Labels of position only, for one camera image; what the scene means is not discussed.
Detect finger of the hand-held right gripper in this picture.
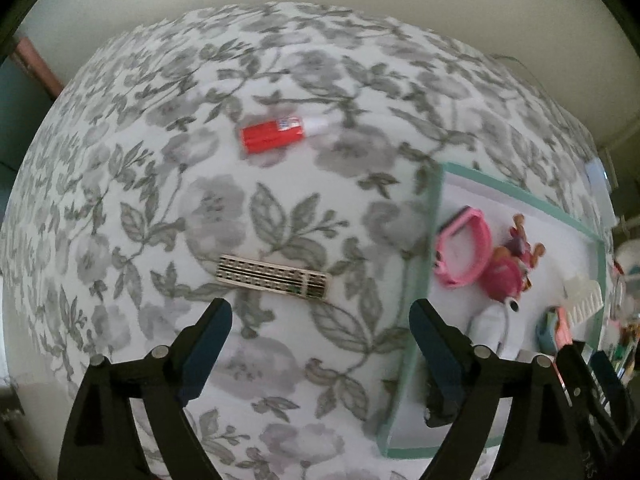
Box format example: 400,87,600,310
556,341,622,442
589,351,637,422

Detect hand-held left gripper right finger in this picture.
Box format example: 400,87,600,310
408,298,587,480

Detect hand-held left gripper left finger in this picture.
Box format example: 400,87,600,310
57,297,234,480

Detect black toy car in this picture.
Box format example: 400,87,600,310
423,389,454,429

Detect pink and teal toy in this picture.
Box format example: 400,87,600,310
534,304,574,352

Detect white comb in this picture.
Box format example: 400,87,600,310
563,274,604,327

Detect pink wrist band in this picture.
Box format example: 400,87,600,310
432,207,494,289

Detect pink doll toy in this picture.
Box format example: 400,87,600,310
481,212,547,307

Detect teal rimmed white tray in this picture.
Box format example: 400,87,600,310
376,161,614,459

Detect colourful toys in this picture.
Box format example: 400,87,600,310
609,237,640,378

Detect grey floral blanket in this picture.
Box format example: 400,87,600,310
0,1,617,480

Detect white power strip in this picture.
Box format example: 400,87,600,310
584,157,612,192

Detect red glue tube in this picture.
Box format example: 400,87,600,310
239,114,342,157

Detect dark teal board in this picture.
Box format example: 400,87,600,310
0,57,53,178

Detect brown wooden frame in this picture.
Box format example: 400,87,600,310
14,34,64,99

